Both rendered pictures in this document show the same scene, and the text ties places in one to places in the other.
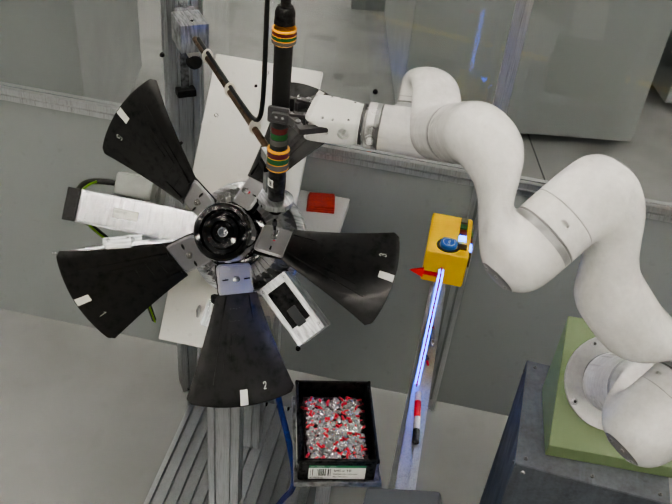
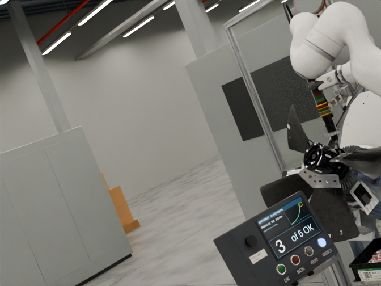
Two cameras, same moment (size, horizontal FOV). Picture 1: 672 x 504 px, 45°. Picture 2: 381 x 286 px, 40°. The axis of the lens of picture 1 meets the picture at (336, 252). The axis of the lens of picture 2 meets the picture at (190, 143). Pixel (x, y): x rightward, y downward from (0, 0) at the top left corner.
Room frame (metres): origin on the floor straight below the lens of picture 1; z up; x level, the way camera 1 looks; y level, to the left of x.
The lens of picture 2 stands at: (-0.34, -1.15, 1.54)
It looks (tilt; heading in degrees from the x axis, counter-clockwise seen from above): 2 degrees down; 52
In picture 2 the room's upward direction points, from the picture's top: 22 degrees counter-clockwise
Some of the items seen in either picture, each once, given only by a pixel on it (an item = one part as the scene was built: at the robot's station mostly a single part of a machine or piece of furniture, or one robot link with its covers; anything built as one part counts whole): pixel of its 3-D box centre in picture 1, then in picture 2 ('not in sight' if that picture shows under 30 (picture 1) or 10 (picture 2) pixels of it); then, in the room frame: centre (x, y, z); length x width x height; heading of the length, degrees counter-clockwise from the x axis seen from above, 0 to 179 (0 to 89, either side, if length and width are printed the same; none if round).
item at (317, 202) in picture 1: (321, 202); not in sight; (1.93, 0.06, 0.87); 0.08 x 0.08 x 0.02; 2
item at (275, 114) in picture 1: (284, 119); (310, 85); (1.29, 0.12, 1.49); 0.07 x 0.03 x 0.03; 83
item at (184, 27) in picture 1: (189, 30); (342, 95); (1.88, 0.42, 1.37); 0.10 x 0.07 x 0.08; 27
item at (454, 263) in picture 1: (446, 251); not in sight; (1.57, -0.27, 1.02); 0.16 x 0.10 x 0.11; 172
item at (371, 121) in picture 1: (372, 126); (346, 72); (1.30, -0.04, 1.49); 0.09 x 0.03 x 0.08; 173
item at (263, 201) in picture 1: (274, 179); (329, 122); (1.33, 0.13, 1.33); 0.09 x 0.07 x 0.10; 27
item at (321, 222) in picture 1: (280, 214); not in sight; (1.88, 0.17, 0.84); 0.36 x 0.24 x 0.03; 82
